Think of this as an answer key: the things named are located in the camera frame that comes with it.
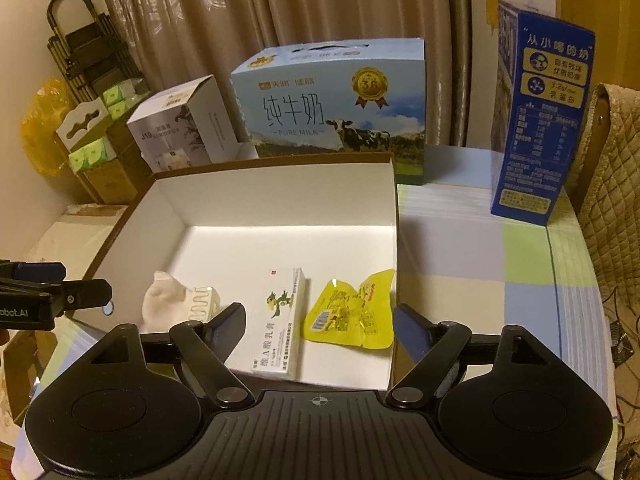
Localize brown open cardboard box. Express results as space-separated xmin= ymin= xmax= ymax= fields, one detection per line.
xmin=64 ymin=152 xmax=399 ymax=394

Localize white tissue pack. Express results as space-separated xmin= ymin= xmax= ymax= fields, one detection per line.
xmin=141 ymin=271 xmax=222 ymax=333

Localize cardboard box with green tissues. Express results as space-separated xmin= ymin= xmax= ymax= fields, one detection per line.
xmin=54 ymin=78 xmax=151 ymax=205

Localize quilted beige chair cover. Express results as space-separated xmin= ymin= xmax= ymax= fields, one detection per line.
xmin=566 ymin=84 xmax=639 ymax=309

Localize white appliance box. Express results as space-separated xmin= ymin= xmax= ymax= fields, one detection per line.
xmin=127 ymin=75 xmax=240 ymax=174

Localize light blue milk carton box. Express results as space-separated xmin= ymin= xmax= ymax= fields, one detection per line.
xmin=231 ymin=38 xmax=426 ymax=184

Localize beige embroidered bed sheet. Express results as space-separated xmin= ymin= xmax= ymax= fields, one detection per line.
xmin=25 ymin=204 xmax=126 ymax=280

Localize checkered tablecloth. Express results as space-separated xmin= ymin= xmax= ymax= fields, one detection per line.
xmin=23 ymin=146 xmax=614 ymax=479

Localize yellow plastic bag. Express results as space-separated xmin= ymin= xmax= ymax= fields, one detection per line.
xmin=20 ymin=79 xmax=76 ymax=178

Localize yellow snack packet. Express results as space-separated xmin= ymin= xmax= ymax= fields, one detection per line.
xmin=303 ymin=269 xmax=395 ymax=350

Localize dark blue milk box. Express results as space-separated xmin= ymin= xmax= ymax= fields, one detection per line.
xmin=490 ymin=1 xmax=596 ymax=226

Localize white ointment box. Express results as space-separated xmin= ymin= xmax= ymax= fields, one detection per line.
xmin=250 ymin=268 xmax=306 ymax=382

